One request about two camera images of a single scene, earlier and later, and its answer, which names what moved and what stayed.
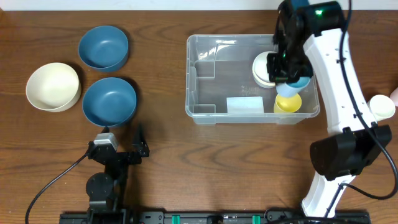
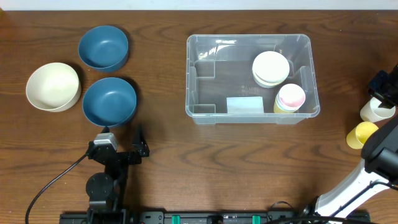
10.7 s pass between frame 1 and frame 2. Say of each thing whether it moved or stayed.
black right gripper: moved
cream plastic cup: stayed
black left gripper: stayed
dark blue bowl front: stayed
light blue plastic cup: moved
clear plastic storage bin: stayed
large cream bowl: stayed
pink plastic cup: moved
